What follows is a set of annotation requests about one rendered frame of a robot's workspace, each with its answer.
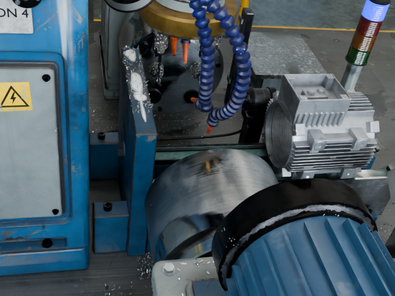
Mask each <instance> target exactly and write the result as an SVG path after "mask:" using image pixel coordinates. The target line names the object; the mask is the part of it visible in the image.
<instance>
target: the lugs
mask: <svg viewBox="0 0 395 296"><path fill-rule="evenodd" d="M346 92H355V90H346ZM278 95H279V91H276V92H274V93H273V101H274V100H277V97H278ZM379 131H380V128H379V121H369V122H366V132H367V133H377V132H379ZM305 134H306V133H305V125H304V123H299V124H294V125H292V136H304V135H305ZM262 143H265V133H262ZM357 172H361V168H356V170H355V173H357ZM278 173H279V177H290V176H292V174H291V172H287V170H286V169H283V168H281V169H278Z"/></svg>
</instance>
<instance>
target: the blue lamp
mask: <svg viewBox="0 0 395 296"><path fill-rule="evenodd" d="M389 5H390V4H388V5H378V4H374V3H372V2H371V1H369V0H366V3H365V6H364V9H363V11H362V13H361V14H362V15H363V16H364V17H365V18H366V19H368V20H371V21H376V22H379V21H383V20H384V17H385V16H386V12H387V9H388V8H389Z"/></svg>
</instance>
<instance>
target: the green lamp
mask: <svg viewBox="0 0 395 296"><path fill-rule="evenodd" d="M370 52H371V51H367V52H365V51H360V50H357V49H355V48H354V47H352V45H351V44H350V47H349V50H348V52H347V55H346V58H347V60H348V61H350V62H351V63H354V64H357V65H364V64H366V63H367V61H368V58H369V56H370Z"/></svg>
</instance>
